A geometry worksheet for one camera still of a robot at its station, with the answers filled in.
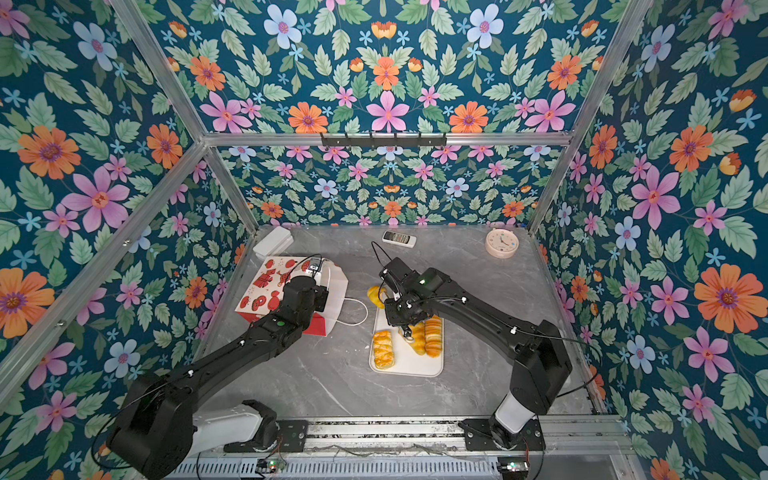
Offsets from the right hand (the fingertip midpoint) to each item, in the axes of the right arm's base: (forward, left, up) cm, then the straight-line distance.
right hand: (392, 317), depth 79 cm
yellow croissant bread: (-5, +3, -10) cm, 12 cm away
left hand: (+12, +22, +4) cm, 25 cm away
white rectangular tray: (-7, -4, -13) cm, 16 cm away
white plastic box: (+35, +46, -9) cm, 59 cm away
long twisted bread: (0, -12, -12) cm, 17 cm away
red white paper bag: (+13, +40, -2) cm, 42 cm away
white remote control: (+40, -2, -13) cm, 42 cm away
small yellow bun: (+11, +6, -6) cm, 13 cm away
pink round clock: (+37, -40, -11) cm, 56 cm away
